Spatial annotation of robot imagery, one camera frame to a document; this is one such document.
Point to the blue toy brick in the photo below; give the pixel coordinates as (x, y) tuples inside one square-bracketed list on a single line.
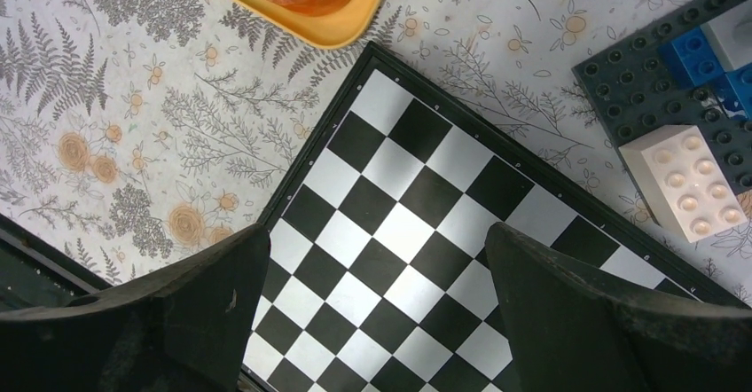
[(733, 91), (691, 60)]

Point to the yellow plastic tray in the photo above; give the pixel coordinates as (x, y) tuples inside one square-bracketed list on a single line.
[(329, 25)]

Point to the dark grey toy brick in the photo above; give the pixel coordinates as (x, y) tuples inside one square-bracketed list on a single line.
[(633, 93)]

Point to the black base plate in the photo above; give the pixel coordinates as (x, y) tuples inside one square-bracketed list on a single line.
[(35, 274)]

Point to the black white chessboard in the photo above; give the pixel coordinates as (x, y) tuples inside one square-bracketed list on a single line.
[(378, 279)]

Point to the floral tablecloth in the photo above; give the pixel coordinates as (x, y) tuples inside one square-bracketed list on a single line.
[(140, 127)]

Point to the light grey toy brick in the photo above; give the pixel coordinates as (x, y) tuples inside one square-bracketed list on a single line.
[(729, 36)]

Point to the white toy brick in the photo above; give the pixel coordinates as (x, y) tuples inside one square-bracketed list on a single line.
[(681, 182)]

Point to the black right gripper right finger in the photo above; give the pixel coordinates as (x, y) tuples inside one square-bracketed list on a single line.
[(574, 327)]

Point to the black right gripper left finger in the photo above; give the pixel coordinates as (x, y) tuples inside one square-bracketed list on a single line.
[(184, 327)]

